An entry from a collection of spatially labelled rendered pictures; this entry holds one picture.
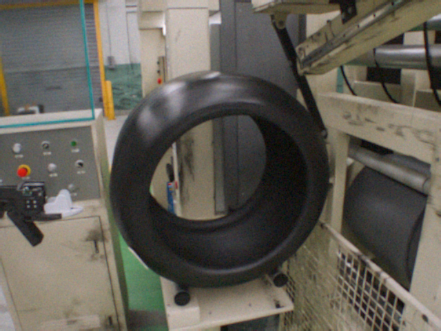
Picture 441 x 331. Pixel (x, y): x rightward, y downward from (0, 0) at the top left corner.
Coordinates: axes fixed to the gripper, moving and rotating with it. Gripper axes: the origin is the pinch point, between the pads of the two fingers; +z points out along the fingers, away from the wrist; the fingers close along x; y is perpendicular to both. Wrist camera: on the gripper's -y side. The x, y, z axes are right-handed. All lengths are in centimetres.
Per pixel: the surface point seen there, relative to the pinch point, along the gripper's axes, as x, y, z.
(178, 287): -7.5, -19.0, 25.7
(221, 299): -1.5, -29.0, 40.3
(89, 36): 919, 89, -96
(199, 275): -12.2, -12.4, 30.2
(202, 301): -0.6, -29.7, 34.7
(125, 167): -10.3, 15.2, 11.8
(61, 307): 63, -79, -20
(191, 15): 27, 53, 30
